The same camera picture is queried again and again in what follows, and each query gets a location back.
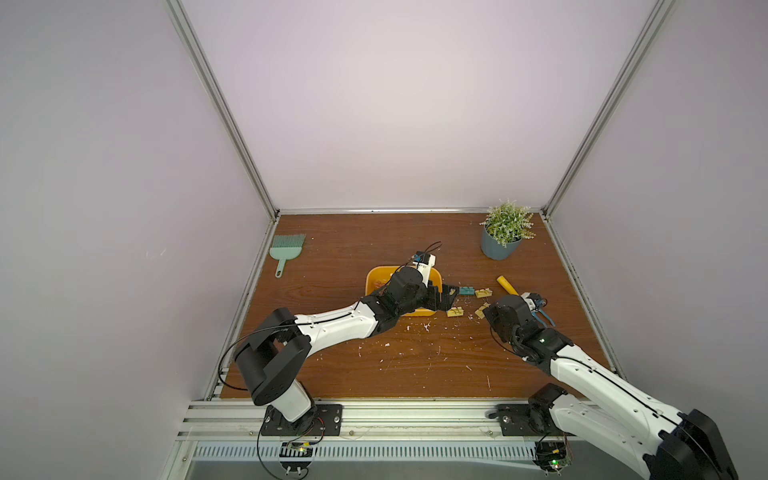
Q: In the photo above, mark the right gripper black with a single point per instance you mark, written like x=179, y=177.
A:
x=496, y=311

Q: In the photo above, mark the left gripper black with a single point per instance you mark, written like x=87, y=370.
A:
x=442, y=303

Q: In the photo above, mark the yellow plastic storage box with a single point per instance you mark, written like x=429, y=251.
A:
x=379, y=275

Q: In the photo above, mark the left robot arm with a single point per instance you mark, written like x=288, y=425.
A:
x=270, y=358

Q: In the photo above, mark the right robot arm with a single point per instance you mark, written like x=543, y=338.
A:
x=652, y=438

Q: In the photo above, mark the potted green plant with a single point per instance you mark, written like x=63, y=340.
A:
x=505, y=227

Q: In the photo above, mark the right controller board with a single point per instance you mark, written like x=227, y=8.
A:
x=551, y=457

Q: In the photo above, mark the controller board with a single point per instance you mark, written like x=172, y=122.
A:
x=295, y=459
x=551, y=457

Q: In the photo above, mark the green plastic dustpan brush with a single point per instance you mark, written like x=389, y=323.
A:
x=285, y=248

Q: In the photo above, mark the left controller board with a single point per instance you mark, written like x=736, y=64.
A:
x=295, y=459

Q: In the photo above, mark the yellow blue handled tool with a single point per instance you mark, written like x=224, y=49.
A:
x=541, y=316

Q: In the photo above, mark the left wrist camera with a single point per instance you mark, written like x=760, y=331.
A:
x=423, y=262

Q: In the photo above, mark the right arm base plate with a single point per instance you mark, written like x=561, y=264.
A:
x=518, y=419

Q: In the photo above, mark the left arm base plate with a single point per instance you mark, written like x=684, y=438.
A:
x=323, y=419

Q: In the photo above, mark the aluminium front rail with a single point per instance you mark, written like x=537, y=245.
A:
x=425, y=419

